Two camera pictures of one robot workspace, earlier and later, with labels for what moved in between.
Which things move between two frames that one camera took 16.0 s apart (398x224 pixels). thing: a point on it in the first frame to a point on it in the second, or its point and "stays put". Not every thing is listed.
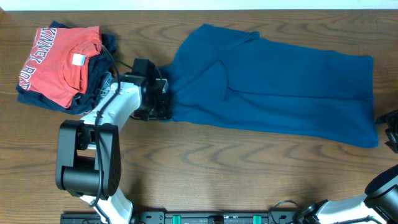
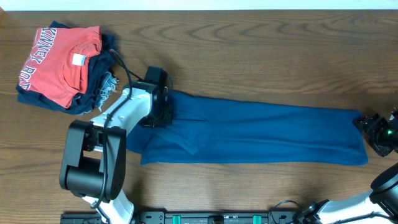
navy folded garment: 99,67 stays put
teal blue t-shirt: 234,78 to 203,129
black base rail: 194,218 stays put
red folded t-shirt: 56,68 stays put
